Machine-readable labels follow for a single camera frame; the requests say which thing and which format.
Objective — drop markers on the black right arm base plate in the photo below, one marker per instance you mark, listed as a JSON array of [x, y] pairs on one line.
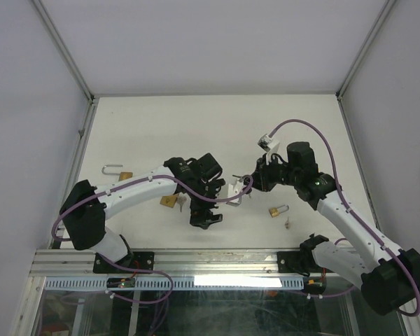
[[293, 262]]

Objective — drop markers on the black headed key pair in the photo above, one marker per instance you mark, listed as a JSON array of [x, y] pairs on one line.
[[239, 186]]

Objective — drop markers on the large brass padlock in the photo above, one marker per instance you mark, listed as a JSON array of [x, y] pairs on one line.
[[116, 170]]

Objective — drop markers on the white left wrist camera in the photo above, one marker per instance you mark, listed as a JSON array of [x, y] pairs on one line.
[[236, 199]]

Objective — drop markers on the small keys near small padlock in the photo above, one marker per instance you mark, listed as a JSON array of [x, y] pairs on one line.
[[288, 223]]

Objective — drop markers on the silver key bunch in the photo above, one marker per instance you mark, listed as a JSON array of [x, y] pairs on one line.
[[181, 200]]

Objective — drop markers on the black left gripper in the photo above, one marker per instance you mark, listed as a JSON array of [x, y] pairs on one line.
[[199, 217]]

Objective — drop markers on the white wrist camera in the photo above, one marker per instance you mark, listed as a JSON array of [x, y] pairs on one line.
[[270, 145], [236, 199]]

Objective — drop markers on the medium brass padlock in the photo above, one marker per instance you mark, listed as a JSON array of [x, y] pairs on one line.
[[169, 201]]

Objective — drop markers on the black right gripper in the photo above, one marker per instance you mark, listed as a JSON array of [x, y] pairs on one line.
[[260, 178]]

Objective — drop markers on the aluminium mounting rail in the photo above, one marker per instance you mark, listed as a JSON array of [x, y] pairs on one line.
[[175, 262]]

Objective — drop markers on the small brass padlock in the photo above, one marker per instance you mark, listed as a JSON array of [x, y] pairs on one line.
[[277, 211]]

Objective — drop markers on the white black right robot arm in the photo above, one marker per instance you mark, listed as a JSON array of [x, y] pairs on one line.
[[387, 276]]

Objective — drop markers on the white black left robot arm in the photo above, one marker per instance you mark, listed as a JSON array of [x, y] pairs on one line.
[[87, 208]]

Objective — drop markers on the white slotted cable duct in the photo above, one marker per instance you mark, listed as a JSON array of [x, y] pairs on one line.
[[178, 283]]

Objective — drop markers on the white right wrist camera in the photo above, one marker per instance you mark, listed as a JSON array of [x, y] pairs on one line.
[[270, 145]]

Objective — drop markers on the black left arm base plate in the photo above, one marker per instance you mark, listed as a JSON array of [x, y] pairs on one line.
[[136, 260]]

